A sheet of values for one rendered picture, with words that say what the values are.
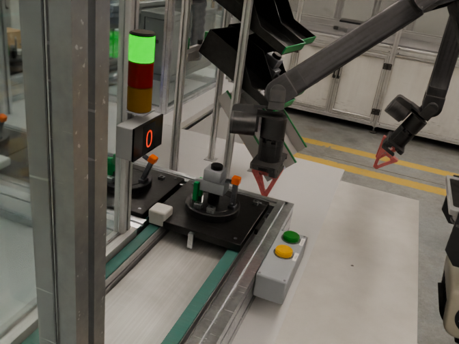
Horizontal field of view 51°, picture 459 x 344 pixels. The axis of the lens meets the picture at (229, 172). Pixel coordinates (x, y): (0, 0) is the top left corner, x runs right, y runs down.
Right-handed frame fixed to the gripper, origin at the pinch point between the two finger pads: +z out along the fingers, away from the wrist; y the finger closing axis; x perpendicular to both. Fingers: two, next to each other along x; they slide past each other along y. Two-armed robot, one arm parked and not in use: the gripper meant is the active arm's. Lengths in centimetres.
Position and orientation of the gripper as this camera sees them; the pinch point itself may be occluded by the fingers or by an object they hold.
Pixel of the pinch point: (264, 192)
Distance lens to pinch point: 117.8
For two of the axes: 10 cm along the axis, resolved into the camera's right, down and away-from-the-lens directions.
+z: -0.8, 9.0, 4.2
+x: 9.4, 2.2, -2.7
